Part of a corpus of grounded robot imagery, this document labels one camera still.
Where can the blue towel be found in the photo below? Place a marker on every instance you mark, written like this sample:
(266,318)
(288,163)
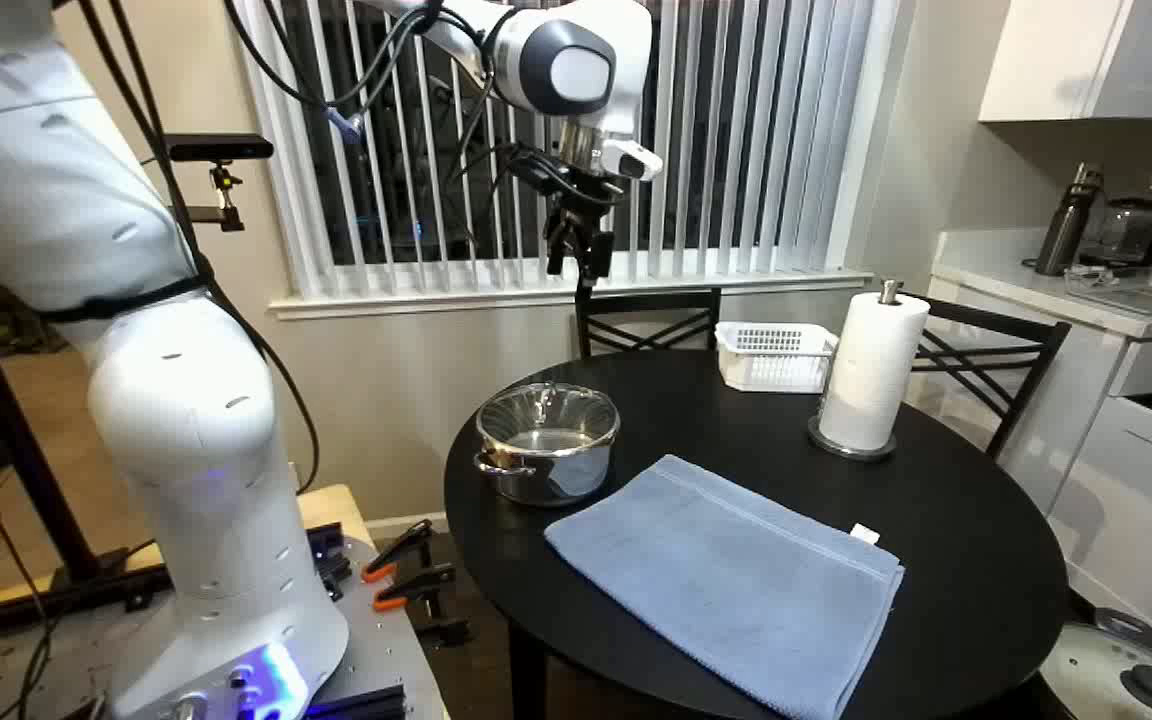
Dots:
(721,574)

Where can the white paper towel roll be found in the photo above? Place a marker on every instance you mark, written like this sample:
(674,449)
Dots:
(872,374)

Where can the black controller box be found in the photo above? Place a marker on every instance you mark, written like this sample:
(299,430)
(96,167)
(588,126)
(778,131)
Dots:
(329,563)

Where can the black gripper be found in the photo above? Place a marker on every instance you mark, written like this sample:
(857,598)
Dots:
(568,175)

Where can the black tripod stand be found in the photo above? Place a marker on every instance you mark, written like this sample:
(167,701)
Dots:
(0,403)

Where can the silver metal pot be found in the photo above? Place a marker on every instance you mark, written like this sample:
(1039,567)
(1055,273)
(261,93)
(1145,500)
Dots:
(550,481)

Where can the white kitchen counter cabinet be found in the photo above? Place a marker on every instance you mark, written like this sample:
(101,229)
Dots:
(1136,504)

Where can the black orange clamp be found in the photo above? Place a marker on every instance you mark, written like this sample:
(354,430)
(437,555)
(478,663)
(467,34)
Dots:
(416,595)
(402,550)

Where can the glass pot lid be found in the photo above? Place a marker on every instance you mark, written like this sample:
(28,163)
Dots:
(550,410)

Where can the black wooden chair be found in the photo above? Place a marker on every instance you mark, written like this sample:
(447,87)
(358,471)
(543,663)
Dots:
(1000,318)

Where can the white window blinds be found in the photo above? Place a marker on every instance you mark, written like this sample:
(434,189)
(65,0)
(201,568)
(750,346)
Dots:
(736,133)

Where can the white wall cabinet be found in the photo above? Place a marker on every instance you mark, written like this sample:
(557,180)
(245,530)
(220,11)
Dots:
(1083,63)

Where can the black camera on mount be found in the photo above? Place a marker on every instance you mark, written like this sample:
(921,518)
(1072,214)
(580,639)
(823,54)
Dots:
(218,145)

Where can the dark metal bottle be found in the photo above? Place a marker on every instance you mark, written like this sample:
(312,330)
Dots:
(1067,227)

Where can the black metal chair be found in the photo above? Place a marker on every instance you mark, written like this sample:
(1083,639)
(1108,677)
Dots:
(640,299)

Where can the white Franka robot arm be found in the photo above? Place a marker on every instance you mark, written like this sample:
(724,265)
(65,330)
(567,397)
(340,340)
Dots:
(191,403)

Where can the white plastic basket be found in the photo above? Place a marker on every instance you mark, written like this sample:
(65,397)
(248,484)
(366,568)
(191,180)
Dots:
(775,366)

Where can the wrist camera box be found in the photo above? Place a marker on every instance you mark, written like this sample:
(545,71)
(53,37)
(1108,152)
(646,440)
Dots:
(639,163)

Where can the robot base platform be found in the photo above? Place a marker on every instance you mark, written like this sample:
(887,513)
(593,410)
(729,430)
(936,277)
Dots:
(391,666)

